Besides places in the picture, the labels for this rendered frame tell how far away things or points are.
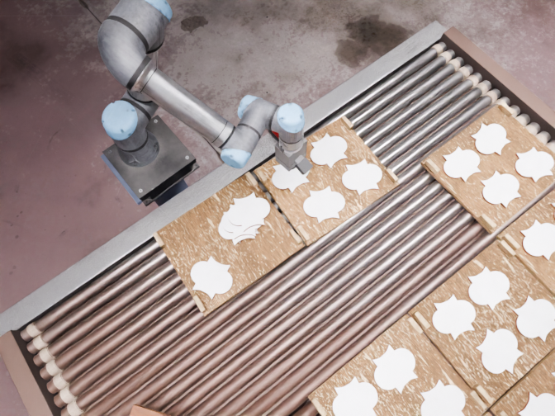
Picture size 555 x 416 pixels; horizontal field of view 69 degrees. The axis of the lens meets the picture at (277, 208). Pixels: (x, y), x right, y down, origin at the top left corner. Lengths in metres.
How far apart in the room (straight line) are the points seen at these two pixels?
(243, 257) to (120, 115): 0.62
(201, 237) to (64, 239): 1.42
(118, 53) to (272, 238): 0.75
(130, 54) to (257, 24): 2.22
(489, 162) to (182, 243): 1.15
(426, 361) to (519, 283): 0.41
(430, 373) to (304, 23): 2.51
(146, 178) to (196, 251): 0.34
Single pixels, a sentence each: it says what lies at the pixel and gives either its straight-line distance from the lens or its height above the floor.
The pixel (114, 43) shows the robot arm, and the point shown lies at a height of 1.55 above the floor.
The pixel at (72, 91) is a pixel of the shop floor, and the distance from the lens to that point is 3.23.
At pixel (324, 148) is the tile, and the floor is 0.95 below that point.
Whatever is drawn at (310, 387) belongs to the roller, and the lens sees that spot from 1.39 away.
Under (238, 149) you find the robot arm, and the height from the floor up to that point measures 1.33.
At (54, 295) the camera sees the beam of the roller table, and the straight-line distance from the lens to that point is 1.62.
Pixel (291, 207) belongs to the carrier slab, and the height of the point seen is 0.94.
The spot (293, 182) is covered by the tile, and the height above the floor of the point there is 0.95.
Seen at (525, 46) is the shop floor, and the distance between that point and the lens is 3.48.
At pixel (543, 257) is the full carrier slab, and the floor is 0.94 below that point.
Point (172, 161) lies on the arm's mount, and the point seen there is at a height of 0.95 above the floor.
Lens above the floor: 2.31
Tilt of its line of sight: 70 degrees down
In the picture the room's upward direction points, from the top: 5 degrees counter-clockwise
